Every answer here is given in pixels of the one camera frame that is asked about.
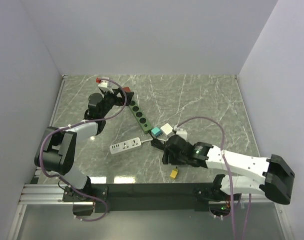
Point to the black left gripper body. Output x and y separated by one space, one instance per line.
111 99

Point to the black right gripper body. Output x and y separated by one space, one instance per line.
173 159

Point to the yellow plug adapter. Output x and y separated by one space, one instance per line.
174 173

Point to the green power strip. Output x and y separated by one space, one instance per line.
140 117

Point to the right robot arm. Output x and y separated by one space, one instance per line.
268 176

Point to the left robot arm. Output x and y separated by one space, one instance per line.
59 150

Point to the red plug adapter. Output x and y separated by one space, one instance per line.
126 89

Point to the white plug adapter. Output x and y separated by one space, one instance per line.
167 129

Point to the teal plug adapter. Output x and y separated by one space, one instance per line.
156 132

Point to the white power strip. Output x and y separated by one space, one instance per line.
125 146

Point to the black base beam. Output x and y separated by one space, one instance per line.
159 196

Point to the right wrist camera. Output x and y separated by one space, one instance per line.
180 132

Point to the aluminium frame rail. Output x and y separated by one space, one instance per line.
33 194

